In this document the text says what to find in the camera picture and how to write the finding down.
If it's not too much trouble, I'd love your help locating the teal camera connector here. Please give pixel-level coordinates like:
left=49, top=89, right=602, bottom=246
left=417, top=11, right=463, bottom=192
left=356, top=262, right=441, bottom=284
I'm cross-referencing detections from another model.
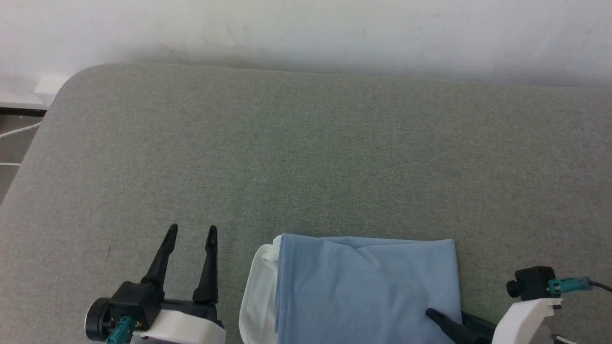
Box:
left=547, top=276, right=593, bottom=295
left=104, top=315, right=136, bottom=344

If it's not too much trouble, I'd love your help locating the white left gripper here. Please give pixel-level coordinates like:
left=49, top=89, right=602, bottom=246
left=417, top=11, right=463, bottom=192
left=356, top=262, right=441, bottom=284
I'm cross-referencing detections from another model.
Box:
left=130, top=223, right=227, bottom=344

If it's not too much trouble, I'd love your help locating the white wall box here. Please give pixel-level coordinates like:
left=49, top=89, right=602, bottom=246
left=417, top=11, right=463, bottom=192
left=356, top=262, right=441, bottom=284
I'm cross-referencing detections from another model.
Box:
left=33, top=74, right=70, bottom=95

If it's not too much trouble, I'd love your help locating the light blue garment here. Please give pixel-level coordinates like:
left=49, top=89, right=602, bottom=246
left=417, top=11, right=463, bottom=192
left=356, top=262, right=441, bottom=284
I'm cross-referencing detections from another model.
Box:
left=275, top=233, right=462, bottom=344

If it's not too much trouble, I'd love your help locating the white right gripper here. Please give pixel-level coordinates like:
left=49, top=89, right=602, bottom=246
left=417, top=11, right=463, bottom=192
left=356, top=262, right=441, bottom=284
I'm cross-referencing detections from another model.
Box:
left=425, top=298, right=563, bottom=344

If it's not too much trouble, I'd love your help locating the teal left camera connector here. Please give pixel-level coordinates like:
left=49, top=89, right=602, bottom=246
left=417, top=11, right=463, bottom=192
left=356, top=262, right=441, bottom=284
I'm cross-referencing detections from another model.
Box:
left=104, top=315, right=136, bottom=344

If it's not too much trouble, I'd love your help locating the black round left gripper motor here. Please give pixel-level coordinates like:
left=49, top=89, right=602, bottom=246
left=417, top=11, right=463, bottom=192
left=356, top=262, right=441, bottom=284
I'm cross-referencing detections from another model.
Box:
left=85, top=297, right=114, bottom=343

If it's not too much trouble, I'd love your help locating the grey fabric sofa cushion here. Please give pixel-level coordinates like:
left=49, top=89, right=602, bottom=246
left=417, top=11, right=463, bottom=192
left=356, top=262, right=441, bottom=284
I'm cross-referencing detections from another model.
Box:
left=0, top=63, right=612, bottom=344

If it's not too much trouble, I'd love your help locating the teal right camera connector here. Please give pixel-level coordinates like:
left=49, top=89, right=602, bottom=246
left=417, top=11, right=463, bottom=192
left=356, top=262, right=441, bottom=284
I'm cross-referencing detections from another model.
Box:
left=547, top=276, right=593, bottom=295

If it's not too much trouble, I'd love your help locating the white fabric piece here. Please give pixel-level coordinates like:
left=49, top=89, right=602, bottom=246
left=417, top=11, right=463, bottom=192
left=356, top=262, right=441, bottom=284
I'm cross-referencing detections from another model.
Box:
left=238, top=241, right=284, bottom=344

